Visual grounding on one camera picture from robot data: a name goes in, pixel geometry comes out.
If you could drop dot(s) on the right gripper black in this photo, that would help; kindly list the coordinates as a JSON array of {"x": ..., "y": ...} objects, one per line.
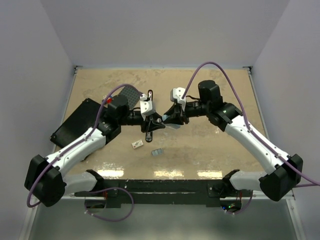
[{"x": 175, "y": 116}]

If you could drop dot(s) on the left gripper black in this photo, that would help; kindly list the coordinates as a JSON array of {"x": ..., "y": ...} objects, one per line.
[{"x": 151, "y": 125}]

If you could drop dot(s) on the light blue stapler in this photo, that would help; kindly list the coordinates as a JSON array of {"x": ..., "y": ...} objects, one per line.
[{"x": 170, "y": 125}]

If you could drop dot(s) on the black stapler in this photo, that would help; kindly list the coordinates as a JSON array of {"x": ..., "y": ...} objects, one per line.
[{"x": 149, "y": 135}]

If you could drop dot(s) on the white staple box sleeve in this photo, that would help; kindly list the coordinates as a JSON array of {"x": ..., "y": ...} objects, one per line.
[{"x": 137, "y": 144}]

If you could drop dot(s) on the staple box tray with staples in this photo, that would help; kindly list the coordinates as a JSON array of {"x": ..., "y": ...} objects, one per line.
[{"x": 157, "y": 152}]

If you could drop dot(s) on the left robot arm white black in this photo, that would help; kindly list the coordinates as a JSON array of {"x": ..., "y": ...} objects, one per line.
[{"x": 47, "y": 177}]

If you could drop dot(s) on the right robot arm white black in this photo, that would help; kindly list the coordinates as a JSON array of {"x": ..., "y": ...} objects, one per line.
[{"x": 280, "y": 170}]

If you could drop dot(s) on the grey lego baseplate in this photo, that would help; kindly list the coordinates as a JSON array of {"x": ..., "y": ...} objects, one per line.
[{"x": 133, "y": 97}]

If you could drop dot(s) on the red blue lego car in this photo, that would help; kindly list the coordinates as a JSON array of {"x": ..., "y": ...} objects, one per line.
[{"x": 109, "y": 99}]

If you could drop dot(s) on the black flat case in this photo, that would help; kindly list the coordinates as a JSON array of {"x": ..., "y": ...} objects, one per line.
[{"x": 82, "y": 118}]

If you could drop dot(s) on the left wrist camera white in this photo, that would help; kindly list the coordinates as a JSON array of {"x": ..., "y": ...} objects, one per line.
[{"x": 146, "y": 106}]

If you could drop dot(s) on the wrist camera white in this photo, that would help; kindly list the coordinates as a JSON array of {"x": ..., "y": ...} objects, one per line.
[
  {"x": 146, "y": 106},
  {"x": 176, "y": 95}
]

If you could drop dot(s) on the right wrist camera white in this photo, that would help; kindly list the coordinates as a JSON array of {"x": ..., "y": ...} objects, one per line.
[{"x": 176, "y": 95}]

